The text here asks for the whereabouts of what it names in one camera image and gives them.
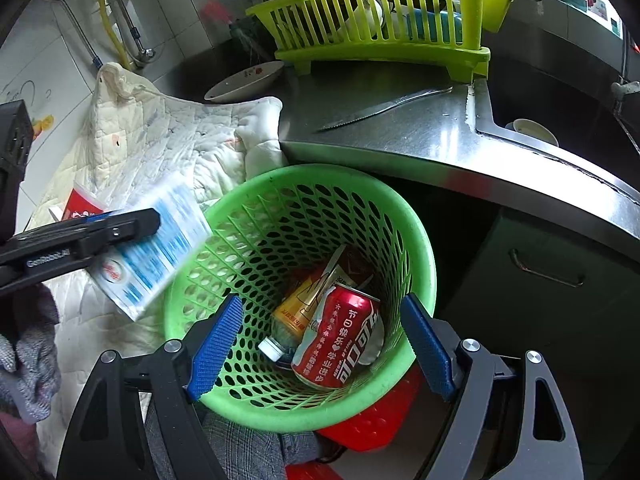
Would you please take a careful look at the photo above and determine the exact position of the steel kitchen knife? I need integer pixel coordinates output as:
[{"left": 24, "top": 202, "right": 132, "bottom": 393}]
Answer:
[{"left": 317, "top": 85, "right": 455, "bottom": 132}]

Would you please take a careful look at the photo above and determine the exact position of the flexible metal hose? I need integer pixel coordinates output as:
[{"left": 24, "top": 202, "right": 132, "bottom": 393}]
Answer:
[{"left": 40, "top": 0, "right": 103, "bottom": 68}]

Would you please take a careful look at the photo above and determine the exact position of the white ceramic bowl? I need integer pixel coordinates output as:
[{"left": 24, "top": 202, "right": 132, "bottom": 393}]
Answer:
[{"left": 204, "top": 61, "right": 285, "bottom": 104}]

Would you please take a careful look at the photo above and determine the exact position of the green plastic basket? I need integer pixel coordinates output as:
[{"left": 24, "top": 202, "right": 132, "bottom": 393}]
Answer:
[{"left": 164, "top": 164, "right": 437, "bottom": 433}]

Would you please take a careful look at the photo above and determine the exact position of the person's plaid trouser leg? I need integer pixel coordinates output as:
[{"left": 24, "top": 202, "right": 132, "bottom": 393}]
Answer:
[{"left": 145, "top": 400, "right": 321, "bottom": 480}]

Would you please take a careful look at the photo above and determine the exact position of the white quilted blanket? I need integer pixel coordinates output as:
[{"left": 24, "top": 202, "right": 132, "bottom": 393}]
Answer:
[{"left": 15, "top": 62, "right": 283, "bottom": 461}]

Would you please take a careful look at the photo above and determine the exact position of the red paper snack cup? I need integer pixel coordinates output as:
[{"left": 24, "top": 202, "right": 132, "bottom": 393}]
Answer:
[{"left": 62, "top": 182, "right": 108, "bottom": 221}]

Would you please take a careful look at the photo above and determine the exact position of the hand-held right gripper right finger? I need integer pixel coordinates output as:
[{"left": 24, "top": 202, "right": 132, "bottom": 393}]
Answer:
[{"left": 400, "top": 292, "right": 586, "bottom": 480}]

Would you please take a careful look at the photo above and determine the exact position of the brown tea bottle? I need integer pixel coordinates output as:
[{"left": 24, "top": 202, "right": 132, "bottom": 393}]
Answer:
[{"left": 257, "top": 280, "right": 326, "bottom": 361}]

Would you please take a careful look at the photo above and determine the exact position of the red soda can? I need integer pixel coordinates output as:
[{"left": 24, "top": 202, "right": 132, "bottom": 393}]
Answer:
[{"left": 291, "top": 282, "right": 383, "bottom": 391}]

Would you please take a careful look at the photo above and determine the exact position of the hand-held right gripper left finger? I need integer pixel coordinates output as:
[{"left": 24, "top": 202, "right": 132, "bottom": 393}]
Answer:
[{"left": 56, "top": 292, "right": 246, "bottom": 480}]

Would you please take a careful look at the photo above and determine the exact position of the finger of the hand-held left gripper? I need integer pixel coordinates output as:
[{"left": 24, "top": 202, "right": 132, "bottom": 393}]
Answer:
[
  {"left": 82, "top": 232, "right": 143, "bottom": 261},
  {"left": 75, "top": 208, "right": 162, "bottom": 242}
]

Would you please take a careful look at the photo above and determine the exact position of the red kitchen utensil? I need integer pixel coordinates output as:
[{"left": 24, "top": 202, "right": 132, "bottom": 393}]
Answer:
[{"left": 200, "top": 0, "right": 234, "bottom": 27}]

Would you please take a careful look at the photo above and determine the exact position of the steel sink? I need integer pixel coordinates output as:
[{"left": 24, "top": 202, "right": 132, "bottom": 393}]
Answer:
[{"left": 487, "top": 80, "right": 640, "bottom": 196}]

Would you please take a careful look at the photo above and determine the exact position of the metal hose with valve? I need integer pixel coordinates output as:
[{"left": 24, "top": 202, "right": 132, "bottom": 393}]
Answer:
[{"left": 110, "top": 0, "right": 154, "bottom": 67}]

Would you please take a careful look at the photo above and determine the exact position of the metal cabinet handle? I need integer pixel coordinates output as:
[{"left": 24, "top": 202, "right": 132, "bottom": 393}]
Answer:
[{"left": 509, "top": 247, "right": 586, "bottom": 288}]

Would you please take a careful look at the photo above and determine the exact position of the blue plastic dish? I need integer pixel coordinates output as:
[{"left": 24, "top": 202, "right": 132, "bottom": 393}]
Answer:
[{"left": 405, "top": 10, "right": 466, "bottom": 43}]

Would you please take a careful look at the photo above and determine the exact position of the red plastic stool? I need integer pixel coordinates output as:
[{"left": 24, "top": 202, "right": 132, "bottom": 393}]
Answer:
[{"left": 285, "top": 365, "right": 423, "bottom": 480}]

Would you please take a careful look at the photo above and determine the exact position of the green cabinet door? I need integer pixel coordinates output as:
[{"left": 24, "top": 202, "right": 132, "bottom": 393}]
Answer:
[{"left": 440, "top": 210, "right": 640, "bottom": 411}]

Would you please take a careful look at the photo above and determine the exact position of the yellow gas pipe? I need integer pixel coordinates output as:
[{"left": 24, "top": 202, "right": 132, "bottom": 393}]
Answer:
[{"left": 97, "top": 0, "right": 133, "bottom": 71}]

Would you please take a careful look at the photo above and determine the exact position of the green plastic dish rack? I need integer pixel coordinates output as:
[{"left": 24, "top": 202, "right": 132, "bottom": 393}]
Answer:
[{"left": 245, "top": 0, "right": 515, "bottom": 85}]

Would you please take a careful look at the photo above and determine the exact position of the dark knife holder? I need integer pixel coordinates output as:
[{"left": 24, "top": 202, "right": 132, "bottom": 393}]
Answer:
[{"left": 230, "top": 15, "right": 276, "bottom": 61}]

